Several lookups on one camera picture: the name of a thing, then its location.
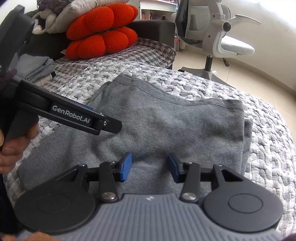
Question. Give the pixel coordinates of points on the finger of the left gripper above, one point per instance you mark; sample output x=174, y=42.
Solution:
x=38, y=101
x=78, y=106

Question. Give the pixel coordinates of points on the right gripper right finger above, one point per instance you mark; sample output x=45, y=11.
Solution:
x=188, y=173

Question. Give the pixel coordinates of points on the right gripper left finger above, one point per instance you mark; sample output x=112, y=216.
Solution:
x=110, y=173

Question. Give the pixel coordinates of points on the grey sweatshirt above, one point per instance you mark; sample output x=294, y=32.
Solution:
x=154, y=124

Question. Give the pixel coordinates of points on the folded grey clothes pile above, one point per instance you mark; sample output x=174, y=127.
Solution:
x=35, y=69

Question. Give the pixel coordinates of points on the person's left hand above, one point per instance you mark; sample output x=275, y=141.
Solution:
x=12, y=151

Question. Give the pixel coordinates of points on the stuffed toy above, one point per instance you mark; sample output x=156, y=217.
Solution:
x=43, y=21

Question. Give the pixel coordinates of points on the grey pillow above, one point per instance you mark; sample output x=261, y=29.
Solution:
x=76, y=9

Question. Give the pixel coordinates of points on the red flower-shaped cushion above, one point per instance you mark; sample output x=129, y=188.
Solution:
x=101, y=31

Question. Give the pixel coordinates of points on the grey checkered bed quilt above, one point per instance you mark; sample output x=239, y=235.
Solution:
x=271, y=160

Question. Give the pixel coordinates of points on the white bookshelf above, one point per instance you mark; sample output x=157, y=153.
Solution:
x=159, y=9

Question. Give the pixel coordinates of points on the white office chair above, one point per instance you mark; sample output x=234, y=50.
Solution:
x=204, y=25

